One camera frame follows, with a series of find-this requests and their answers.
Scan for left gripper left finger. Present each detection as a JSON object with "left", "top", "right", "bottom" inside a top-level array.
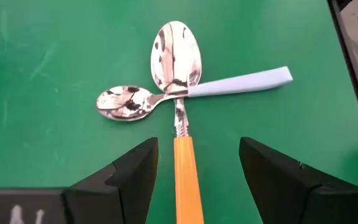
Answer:
[{"left": 0, "top": 137, "right": 160, "bottom": 224}]

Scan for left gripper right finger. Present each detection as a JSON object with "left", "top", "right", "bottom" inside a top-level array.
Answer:
[{"left": 239, "top": 136, "right": 358, "bottom": 224}]

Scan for orange-handled metal spoon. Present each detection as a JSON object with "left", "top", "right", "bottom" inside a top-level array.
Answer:
[{"left": 150, "top": 20, "right": 205, "bottom": 224}]

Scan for pile of spoons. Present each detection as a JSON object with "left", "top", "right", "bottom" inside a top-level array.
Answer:
[{"left": 95, "top": 65, "right": 294, "bottom": 122}]

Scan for black metal table frame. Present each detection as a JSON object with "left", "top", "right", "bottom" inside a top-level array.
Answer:
[{"left": 327, "top": 0, "right": 358, "bottom": 162}]

